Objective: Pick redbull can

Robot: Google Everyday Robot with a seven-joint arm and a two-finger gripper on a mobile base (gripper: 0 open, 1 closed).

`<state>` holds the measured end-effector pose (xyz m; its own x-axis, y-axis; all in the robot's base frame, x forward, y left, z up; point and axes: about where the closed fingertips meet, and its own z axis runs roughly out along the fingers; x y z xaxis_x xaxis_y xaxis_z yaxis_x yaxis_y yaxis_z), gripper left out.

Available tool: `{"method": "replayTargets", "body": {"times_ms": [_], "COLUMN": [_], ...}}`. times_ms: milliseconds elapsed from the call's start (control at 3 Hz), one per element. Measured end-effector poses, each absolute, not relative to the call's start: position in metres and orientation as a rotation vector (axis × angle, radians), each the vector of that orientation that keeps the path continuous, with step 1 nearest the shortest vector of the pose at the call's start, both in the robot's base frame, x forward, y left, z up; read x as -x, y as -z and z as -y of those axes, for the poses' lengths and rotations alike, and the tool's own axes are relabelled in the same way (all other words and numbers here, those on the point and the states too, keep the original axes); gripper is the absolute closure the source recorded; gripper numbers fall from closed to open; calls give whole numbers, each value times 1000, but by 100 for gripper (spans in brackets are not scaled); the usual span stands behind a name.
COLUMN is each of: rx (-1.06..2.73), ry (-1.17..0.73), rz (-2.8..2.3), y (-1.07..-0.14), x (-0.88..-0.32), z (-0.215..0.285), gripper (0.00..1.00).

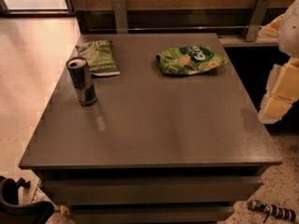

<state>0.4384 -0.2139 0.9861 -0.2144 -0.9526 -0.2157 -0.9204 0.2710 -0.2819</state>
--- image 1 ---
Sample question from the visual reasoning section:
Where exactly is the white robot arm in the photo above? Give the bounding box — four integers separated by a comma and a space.
258, 0, 299, 124

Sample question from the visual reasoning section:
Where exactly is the black chair base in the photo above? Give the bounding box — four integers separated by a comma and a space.
0, 175, 56, 224

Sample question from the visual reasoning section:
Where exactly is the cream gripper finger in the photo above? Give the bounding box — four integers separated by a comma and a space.
272, 57, 299, 103
264, 97, 292, 119

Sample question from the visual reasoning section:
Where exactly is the red bull can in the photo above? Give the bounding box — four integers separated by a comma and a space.
66, 57, 96, 106

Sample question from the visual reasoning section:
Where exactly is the right metal bracket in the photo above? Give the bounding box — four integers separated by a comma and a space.
242, 0, 271, 42

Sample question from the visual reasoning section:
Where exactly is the green snack bag right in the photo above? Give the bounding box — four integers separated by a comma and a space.
156, 46, 228, 76

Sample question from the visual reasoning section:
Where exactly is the green chip bag left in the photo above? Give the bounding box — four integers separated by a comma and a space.
76, 39, 121, 77

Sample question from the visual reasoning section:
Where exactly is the grey drawer cabinet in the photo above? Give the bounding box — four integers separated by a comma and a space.
20, 34, 281, 224

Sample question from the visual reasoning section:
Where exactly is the left metal bracket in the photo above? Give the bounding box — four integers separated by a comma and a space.
113, 0, 128, 34

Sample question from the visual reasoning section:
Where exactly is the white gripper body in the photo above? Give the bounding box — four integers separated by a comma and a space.
258, 64, 295, 124

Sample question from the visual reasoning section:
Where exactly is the metal bracket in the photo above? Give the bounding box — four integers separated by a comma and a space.
242, 0, 271, 42
113, 0, 128, 34

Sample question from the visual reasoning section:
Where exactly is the black white striped stick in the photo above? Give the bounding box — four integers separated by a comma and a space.
247, 199, 299, 224

